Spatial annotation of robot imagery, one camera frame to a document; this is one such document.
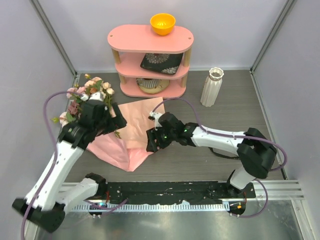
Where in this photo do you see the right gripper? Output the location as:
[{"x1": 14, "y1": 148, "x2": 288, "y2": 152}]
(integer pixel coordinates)
[{"x1": 146, "y1": 125, "x2": 177, "y2": 153}]

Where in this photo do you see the pink wrapping paper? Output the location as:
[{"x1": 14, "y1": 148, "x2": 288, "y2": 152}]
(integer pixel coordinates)
[{"x1": 87, "y1": 97, "x2": 163, "y2": 172}]

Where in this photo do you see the peach and orange flower bunch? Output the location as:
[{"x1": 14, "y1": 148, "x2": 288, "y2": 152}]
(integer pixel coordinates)
[{"x1": 66, "y1": 73, "x2": 115, "y2": 107}]

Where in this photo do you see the mauve pink flower bunch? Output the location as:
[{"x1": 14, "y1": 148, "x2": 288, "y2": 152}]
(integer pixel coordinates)
[{"x1": 67, "y1": 100, "x2": 81, "y2": 117}]

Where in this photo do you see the black ribbon with gold text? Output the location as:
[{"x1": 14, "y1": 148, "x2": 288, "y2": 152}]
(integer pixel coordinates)
[{"x1": 209, "y1": 147, "x2": 240, "y2": 160}]

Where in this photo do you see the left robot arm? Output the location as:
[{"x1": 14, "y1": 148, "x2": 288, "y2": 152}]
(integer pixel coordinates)
[{"x1": 12, "y1": 100, "x2": 127, "y2": 233}]

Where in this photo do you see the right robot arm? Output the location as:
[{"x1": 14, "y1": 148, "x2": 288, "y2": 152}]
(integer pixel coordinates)
[{"x1": 146, "y1": 112, "x2": 277, "y2": 198}]

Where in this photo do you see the white ribbed ceramic vase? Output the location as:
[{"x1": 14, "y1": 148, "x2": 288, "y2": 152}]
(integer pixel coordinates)
[{"x1": 200, "y1": 67, "x2": 224, "y2": 107}]

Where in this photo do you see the pale pink flower stem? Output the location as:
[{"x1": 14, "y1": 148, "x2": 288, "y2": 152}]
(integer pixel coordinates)
[{"x1": 51, "y1": 111, "x2": 76, "y2": 127}]

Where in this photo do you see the pink three-tier shelf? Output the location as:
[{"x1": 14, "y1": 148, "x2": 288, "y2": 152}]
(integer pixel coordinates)
[{"x1": 107, "y1": 24, "x2": 194, "y2": 98}]

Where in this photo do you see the black floral square plate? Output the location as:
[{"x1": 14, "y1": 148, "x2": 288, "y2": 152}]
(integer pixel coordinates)
[{"x1": 140, "y1": 53, "x2": 184, "y2": 75}]

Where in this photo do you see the orange plastic bowl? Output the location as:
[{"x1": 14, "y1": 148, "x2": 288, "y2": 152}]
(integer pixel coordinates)
[{"x1": 150, "y1": 13, "x2": 176, "y2": 36}]

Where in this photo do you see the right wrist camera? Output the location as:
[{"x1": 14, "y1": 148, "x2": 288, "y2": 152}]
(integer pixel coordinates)
[{"x1": 148, "y1": 111, "x2": 163, "y2": 129}]

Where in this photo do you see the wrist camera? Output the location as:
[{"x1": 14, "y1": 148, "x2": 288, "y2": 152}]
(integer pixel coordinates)
[
  {"x1": 79, "y1": 91, "x2": 105, "y2": 106},
  {"x1": 148, "y1": 111, "x2": 163, "y2": 129}
]

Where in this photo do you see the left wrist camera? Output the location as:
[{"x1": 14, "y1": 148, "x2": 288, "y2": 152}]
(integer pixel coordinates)
[{"x1": 79, "y1": 91, "x2": 105, "y2": 106}]

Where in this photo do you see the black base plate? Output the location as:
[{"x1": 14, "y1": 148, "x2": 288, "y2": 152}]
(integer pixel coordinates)
[{"x1": 93, "y1": 181, "x2": 256, "y2": 205}]

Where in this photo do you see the aluminium rail frame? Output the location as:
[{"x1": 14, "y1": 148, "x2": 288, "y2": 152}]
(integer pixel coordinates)
[{"x1": 33, "y1": 179, "x2": 306, "y2": 212}]

